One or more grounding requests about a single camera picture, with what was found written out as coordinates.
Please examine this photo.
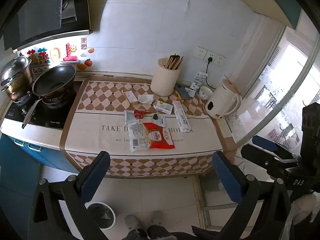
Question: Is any white green box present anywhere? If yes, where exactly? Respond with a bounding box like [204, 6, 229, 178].
[154, 99, 174, 115]

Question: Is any cream electric kettle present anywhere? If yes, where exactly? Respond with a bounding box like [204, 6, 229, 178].
[204, 79, 243, 119]

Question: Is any steel stockpot with lid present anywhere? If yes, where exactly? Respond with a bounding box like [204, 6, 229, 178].
[0, 56, 35, 102]

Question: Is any grey shoe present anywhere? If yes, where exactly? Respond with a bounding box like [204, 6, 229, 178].
[151, 210, 164, 226]
[124, 214, 142, 231]

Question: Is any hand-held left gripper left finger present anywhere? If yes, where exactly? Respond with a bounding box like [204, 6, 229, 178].
[27, 151, 112, 240]

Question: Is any sliding glass door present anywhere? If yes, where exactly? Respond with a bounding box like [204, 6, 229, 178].
[234, 17, 320, 153]

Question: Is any bundle of wooden chopsticks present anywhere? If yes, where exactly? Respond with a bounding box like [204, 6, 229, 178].
[164, 53, 184, 70]

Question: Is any black wok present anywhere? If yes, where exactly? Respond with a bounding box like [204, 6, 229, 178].
[22, 64, 77, 129]

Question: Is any small pale blue packet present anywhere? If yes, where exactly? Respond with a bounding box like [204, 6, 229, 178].
[124, 110, 137, 124]

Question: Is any white printed plastic packet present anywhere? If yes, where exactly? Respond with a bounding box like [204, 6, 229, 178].
[128, 122, 150, 153]

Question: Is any black glass gas stove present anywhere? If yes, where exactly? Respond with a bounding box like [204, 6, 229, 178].
[4, 87, 78, 131]

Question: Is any black range hood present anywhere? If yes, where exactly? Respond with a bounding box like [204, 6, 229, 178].
[0, 0, 93, 53]

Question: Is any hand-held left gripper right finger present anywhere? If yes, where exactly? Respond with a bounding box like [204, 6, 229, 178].
[212, 151, 293, 240]

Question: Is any crumpled white tissue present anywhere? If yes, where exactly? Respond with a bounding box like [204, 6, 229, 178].
[138, 94, 154, 105]

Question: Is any white sachet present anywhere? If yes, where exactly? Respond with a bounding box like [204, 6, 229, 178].
[155, 115, 167, 128]

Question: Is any white bin with black bag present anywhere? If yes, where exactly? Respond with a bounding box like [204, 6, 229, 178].
[85, 201, 116, 231]

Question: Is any white plastic bag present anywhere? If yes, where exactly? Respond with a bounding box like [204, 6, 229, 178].
[282, 194, 318, 240]

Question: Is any group of colourful wall stickers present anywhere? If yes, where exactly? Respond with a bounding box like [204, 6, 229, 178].
[19, 37, 96, 75]

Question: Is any red white snack packet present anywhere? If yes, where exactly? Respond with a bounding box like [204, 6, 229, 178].
[142, 122, 176, 150]

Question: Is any dark grey flat case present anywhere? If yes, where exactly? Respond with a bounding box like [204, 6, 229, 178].
[174, 84, 192, 100]

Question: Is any red wrapper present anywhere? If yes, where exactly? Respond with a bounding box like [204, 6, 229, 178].
[134, 109, 152, 119]

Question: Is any long white box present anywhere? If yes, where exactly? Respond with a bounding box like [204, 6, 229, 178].
[172, 100, 193, 133]

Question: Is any cream chopstick holder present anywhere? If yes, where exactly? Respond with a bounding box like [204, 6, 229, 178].
[150, 57, 182, 97]

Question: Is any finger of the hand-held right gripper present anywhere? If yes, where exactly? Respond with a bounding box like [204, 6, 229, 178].
[240, 144, 300, 178]
[252, 135, 300, 160]

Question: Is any cream yellow small box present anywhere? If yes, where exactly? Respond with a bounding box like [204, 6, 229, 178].
[122, 89, 139, 106]

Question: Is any black power cable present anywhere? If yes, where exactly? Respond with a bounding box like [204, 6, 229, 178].
[205, 57, 217, 89]

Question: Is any checkered printed tablecloth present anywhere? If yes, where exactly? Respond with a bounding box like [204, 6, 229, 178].
[59, 74, 234, 179]

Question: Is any white patterned bowl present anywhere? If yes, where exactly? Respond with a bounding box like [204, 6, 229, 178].
[199, 86, 214, 101]

